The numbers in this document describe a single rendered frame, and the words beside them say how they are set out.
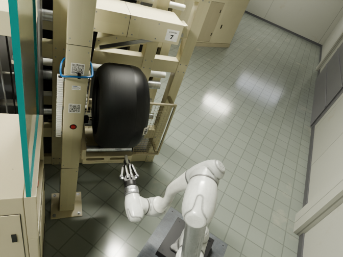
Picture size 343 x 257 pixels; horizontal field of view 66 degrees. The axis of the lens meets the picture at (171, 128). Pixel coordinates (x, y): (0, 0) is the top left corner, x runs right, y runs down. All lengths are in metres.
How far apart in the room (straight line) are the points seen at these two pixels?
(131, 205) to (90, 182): 1.38
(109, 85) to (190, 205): 0.91
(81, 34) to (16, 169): 0.75
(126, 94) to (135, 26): 0.46
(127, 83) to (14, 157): 0.74
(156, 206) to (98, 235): 1.08
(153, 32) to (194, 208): 1.23
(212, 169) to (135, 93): 0.74
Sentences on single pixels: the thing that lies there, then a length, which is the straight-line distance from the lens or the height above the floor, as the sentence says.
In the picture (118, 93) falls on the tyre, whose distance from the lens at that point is 1.63.
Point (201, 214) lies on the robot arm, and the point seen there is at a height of 1.50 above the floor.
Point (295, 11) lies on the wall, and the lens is 12.50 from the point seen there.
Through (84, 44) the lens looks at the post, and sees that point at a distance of 1.57.
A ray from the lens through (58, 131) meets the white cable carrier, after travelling 1.95.
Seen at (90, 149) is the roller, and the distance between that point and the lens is 1.97.
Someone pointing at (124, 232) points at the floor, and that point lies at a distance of 2.67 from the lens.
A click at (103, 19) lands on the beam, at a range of 1.80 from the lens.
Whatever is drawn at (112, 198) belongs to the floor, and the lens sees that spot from 2.83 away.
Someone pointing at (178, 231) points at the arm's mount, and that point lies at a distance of 1.95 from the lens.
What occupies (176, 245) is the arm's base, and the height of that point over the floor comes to 0.73.
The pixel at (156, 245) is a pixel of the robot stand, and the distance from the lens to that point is 1.93.
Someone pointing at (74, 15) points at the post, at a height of 1.81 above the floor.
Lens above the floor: 2.34
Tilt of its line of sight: 38 degrees down
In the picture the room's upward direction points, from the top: 21 degrees clockwise
